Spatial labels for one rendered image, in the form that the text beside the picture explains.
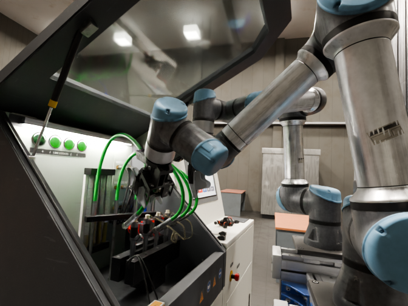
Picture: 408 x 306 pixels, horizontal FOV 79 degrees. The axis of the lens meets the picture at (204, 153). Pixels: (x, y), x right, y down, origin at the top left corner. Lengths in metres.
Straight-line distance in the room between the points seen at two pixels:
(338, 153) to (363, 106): 9.17
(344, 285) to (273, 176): 7.32
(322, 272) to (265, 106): 0.71
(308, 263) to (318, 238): 0.10
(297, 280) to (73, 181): 0.96
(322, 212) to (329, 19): 0.73
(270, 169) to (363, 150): 7.46
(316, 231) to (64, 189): 0.99
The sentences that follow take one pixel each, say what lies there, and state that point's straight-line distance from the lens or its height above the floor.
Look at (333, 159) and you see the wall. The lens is 9.58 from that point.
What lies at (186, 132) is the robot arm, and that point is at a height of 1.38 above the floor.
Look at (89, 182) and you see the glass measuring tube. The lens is 1.15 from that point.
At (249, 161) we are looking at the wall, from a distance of 9.39.
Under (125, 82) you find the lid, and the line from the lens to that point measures 1.01.
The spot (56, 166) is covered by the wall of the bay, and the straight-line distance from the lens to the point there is 1.08.
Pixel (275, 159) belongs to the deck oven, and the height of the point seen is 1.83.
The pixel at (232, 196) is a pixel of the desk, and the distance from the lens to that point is 7.97.
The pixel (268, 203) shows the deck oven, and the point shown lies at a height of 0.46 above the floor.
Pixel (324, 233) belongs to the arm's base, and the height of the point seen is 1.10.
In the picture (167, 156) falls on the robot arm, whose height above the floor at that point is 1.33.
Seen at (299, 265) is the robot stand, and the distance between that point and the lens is 1.09.
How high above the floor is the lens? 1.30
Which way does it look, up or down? 5 degrees up
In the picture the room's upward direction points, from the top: 3 degrees clockwise
